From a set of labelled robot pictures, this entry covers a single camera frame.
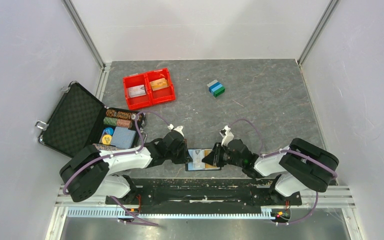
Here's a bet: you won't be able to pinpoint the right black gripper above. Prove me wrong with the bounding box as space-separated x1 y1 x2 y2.
201 142 244 168

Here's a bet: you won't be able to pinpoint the orange VIP card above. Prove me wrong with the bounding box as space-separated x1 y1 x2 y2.
201 149 214 169

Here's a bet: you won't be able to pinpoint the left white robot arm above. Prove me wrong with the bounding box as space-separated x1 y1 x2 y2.
59 130 192 204

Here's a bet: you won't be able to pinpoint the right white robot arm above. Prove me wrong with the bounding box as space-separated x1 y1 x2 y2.
202 138 339 204

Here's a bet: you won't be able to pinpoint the blue playing card deck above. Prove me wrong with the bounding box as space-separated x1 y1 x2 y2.
110 126 136 149

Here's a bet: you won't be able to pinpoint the gold cards in bin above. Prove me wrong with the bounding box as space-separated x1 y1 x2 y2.
149 78 169 91

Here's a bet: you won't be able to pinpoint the silver cards in bin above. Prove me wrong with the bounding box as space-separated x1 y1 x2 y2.
127 84 147 98

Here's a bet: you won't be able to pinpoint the grey blue green block stack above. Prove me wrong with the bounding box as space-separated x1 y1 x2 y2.
207 79 226 98

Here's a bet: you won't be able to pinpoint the right red bin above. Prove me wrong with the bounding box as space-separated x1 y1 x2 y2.
145 68 176 105

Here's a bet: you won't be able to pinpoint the red bin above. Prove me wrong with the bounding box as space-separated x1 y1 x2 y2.
122 73 152 110
145 68 176 105

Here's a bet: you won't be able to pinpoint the blue round chip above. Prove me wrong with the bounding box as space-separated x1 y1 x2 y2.
102 127 114 136

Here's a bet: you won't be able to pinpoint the yellow dealer chip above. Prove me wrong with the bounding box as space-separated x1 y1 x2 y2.
100 134 112 146

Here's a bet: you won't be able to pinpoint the blue orange chip roll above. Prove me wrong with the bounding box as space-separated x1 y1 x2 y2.
92 143 121 151

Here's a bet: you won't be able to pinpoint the orange brown chip roll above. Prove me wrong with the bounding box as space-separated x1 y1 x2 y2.
104 109 138 121

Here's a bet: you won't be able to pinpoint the left red bin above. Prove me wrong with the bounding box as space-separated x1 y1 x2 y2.
122 73 152 110

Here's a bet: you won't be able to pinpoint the black poker chip case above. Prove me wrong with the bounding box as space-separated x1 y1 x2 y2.
38 81 146 158

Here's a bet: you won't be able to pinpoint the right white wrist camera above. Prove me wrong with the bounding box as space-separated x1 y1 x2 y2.
219 125 234 147

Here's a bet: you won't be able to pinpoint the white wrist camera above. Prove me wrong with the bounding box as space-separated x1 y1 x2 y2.
167 124 185 137
219 125 234 147

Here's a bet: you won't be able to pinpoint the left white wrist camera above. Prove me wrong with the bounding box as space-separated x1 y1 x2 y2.
167 124 185 137

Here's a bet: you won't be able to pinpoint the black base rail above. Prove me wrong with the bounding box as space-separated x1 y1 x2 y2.
119 178 302 214

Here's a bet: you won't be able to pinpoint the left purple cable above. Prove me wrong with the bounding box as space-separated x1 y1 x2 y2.
62 110 175 196

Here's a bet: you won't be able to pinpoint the aluminium toothed rail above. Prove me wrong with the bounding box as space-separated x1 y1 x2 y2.
66 206 280 220

